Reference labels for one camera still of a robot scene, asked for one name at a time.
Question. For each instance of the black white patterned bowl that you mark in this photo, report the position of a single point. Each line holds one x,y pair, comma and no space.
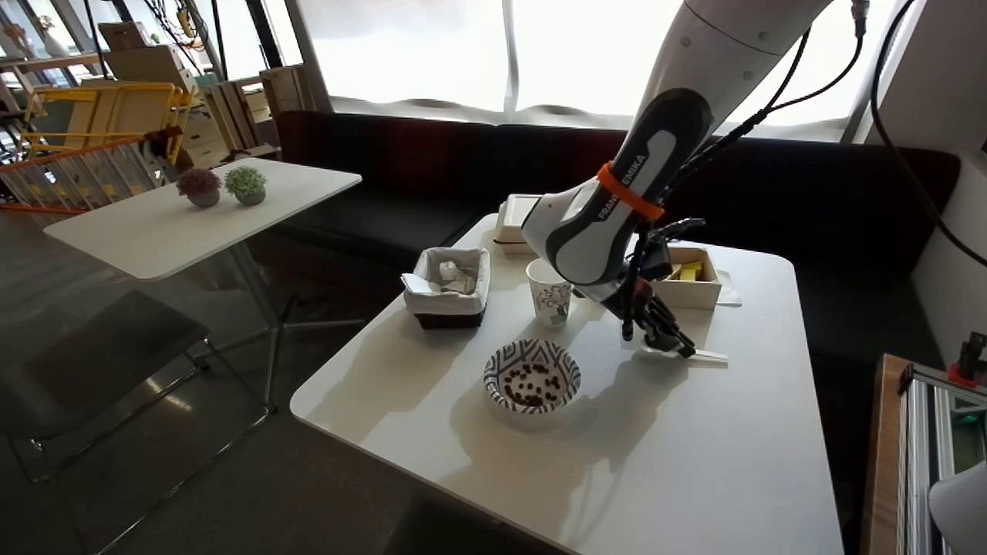
532,376

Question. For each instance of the white clamshell takeout box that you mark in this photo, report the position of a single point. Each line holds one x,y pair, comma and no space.
508,219

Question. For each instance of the light wooden box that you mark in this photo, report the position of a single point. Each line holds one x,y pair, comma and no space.
697,292

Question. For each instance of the black metal chair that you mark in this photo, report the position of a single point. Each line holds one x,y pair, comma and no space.
93,357

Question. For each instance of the dark upholstered bench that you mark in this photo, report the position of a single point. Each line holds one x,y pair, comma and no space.
822,204

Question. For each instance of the red black clamp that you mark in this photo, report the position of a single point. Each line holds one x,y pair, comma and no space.
970,357

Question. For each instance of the aluminium profile frame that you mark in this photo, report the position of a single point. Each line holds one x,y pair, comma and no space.
925,463

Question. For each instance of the stacked wooden crates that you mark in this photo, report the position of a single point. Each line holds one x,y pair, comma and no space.
248,110

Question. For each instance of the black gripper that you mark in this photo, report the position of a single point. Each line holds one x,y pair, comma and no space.
643,277

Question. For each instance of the white square dish black base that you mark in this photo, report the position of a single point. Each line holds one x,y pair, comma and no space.
448,286

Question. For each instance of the large bright window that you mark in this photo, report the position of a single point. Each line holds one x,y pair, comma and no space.
432,50

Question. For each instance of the purple ball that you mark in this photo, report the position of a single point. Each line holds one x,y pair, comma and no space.
200,190

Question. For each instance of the patterned paper cup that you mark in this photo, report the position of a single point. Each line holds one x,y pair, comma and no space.
546,296

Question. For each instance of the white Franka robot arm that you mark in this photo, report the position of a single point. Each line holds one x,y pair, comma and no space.
618,217

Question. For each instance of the white side table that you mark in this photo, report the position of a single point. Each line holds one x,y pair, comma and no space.
204,225

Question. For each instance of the green ball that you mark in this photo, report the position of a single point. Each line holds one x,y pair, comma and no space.
244,186

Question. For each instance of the yellow metal frame cart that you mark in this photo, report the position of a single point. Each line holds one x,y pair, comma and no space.
102,110

